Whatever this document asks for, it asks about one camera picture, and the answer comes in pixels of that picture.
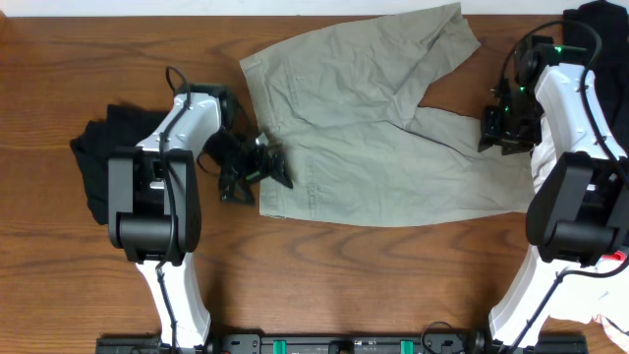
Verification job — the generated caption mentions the khaki green shorts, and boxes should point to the khaki green shorts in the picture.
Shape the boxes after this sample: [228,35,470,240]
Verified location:
[241,3,534,227]

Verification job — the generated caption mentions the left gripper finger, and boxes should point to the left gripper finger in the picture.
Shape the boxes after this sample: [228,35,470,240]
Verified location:
[218,169,256,206]
[262,151,293,189]

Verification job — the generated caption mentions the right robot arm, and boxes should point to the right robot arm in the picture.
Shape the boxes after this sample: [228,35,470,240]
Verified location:
[479,35,628,353]

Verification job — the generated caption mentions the black garment at right edge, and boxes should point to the black garment at right edge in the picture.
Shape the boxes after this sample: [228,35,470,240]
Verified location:
[563,1,628,150]

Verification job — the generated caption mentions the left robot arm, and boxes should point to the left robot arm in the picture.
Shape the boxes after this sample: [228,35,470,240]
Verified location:
[108,84,293,353]

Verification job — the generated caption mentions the black folded polo shirt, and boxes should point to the black folded polo shirt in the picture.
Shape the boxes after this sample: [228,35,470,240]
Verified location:
[70,104,168,225]

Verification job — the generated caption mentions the white crumpled garment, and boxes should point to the white crumpled garment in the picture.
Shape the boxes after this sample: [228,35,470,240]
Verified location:
[531,116,628,353]

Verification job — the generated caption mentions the grey garment with red trim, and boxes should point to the grey garment with red trim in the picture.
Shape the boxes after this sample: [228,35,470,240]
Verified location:
[606,251,627,262]

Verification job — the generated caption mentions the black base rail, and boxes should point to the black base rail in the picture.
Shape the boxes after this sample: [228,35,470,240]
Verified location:
[95,330,589,354]

